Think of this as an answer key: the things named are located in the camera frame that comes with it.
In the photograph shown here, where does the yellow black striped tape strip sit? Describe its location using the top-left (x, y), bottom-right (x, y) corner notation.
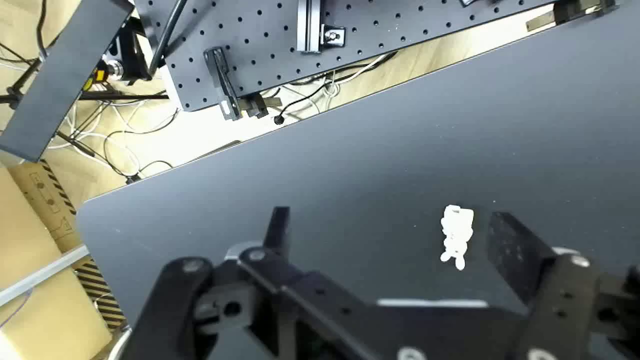
top-left (6, 158), bottom-right (130, 331)

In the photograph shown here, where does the black stand with legs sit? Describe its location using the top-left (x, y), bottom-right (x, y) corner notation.
top-left (0, 0), bottom-right (190, 111)

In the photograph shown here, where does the white cable bundle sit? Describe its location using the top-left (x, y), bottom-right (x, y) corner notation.
top-left (265, 49), bottom-right (400, 120)

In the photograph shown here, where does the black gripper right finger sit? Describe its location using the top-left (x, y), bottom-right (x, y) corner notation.
top-left (484, 209), bottom-right (640, 360)

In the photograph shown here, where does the white looped floor cable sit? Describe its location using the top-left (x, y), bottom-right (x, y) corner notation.
top-left (45, 98), bottom-right (181, 185)

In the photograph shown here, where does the white aluminium rail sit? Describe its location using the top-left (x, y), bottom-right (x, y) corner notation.
top-left (0, 243), bottom-right (91, 309)

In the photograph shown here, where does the dark grey flat panel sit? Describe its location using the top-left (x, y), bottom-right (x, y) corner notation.
top-left (0, 0), bottom-right (136, 163)

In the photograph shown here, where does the black cable with plug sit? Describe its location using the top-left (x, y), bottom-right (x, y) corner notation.
top-left (271, 73), bottom-right (348, 126)

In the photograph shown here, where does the grey perforated breadboard plate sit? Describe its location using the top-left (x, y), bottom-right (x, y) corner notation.
top-left (132, 0), bottom-right (555, 113)

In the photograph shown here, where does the white toy figure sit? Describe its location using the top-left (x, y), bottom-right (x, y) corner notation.
top-left (435, 201), bottom-right (477, 272)

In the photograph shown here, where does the silver aluminium extrusion post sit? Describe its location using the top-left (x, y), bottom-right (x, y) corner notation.
top-left (293, 0), bottom-right (323, 56)

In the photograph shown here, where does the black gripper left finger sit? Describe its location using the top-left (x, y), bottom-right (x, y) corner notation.
top-left (122, 204), bottom-right (401, 360)

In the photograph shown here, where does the black clamp on breadboard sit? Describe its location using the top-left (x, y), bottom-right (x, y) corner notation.
top-left (201, 43), bottom-right (270, 122)

